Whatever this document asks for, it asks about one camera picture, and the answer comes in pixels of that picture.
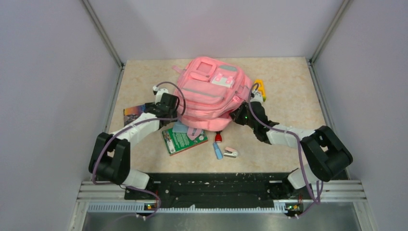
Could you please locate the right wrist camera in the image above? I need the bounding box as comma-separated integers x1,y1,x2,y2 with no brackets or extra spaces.
249,91,264,103

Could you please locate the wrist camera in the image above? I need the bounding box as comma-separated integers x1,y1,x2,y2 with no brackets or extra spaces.
153,85,169,103
249,91,264,103

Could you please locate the aluminium frame rail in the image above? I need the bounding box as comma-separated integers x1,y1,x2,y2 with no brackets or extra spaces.
79,0,124,69

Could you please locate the Jane Eyre book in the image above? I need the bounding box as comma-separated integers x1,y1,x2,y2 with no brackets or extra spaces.
123,104,146,126

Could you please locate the light blue notebook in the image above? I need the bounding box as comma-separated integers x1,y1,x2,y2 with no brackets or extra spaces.
172,121,204,134

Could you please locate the red black stamp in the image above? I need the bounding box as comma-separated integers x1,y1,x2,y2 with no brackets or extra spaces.
215,131,223,143

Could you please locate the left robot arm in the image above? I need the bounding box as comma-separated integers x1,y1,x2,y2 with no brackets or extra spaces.
89,93,182,199

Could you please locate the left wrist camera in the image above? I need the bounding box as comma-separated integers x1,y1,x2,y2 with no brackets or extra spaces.
153,85,169,103

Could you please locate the pink student backpack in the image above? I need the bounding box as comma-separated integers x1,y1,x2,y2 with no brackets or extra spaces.
172,56,253,132

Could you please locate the green picture book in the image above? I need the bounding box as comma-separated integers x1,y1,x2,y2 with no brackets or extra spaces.
161,128,208,156

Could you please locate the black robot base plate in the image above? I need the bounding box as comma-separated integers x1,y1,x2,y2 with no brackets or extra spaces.
124,170,315,202

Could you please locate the white pink eraser case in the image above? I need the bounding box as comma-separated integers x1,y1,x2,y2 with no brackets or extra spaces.
223,147,239,158

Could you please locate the yellow toy triangle block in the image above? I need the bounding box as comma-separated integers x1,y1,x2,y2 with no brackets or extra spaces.
254,79,267,102

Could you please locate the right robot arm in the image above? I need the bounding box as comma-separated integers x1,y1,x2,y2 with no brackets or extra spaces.
230,102,353,198

